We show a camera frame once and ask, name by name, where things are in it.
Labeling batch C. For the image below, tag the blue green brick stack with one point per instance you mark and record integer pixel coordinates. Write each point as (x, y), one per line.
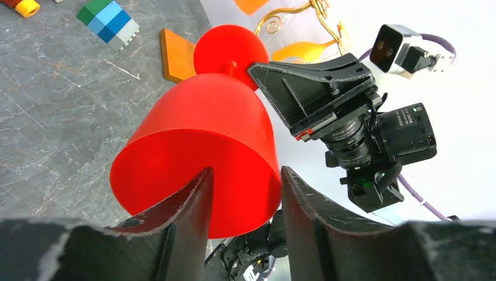
(110, 22)

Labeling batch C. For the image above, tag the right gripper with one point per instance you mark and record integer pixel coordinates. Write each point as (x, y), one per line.
(326, 101)

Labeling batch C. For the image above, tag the orange plastic wine glass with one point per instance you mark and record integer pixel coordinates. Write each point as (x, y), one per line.
(249, 7)

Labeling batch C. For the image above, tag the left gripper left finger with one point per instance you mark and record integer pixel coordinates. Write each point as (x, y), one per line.
(165, 242)

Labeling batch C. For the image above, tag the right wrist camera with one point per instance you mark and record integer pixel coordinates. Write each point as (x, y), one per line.
(400, 50)

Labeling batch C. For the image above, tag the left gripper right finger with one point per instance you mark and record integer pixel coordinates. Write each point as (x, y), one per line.
(329, 242)

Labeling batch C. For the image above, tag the yellow plastic wine glass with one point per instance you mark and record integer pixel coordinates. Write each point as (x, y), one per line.
(305, 52)

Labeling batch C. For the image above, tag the toy brick car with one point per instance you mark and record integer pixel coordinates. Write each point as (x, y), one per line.
(27, 8)

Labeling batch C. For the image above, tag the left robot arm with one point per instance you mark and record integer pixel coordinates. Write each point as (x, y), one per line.
(246, 257)

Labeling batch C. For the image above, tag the red plastic wine glass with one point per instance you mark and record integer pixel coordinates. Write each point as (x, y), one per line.
(212, 119)

